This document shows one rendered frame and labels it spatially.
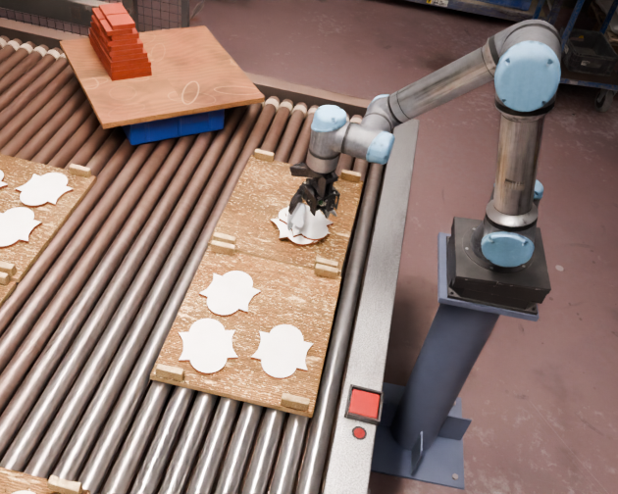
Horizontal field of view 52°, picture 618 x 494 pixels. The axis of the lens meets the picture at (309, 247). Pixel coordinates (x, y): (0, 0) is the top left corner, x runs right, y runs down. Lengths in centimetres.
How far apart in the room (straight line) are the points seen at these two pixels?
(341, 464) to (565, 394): 167
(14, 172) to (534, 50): 135
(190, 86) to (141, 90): 15
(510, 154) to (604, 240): 234
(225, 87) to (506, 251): 102
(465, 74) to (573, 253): 216
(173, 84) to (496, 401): 171
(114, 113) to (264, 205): 51
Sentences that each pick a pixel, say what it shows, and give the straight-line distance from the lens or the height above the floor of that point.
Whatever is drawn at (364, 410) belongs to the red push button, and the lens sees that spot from 139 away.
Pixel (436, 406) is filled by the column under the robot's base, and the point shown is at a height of 31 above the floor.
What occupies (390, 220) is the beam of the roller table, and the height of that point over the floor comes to 91.
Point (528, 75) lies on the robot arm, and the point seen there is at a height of 155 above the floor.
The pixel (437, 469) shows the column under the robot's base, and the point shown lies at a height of 1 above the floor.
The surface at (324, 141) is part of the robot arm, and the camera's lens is 149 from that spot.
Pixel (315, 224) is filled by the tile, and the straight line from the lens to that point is 170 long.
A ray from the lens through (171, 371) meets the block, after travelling 137.
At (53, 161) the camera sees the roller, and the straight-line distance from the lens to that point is 197.
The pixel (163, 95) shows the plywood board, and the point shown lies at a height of 104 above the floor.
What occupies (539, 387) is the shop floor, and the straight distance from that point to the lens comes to 284.
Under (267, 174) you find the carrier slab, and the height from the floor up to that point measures 94.
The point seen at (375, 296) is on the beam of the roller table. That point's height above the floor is 91.
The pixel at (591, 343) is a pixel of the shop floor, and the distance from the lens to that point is 312.
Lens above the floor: 208
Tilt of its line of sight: 43 degrees down
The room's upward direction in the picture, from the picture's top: 10 degrees clockwise
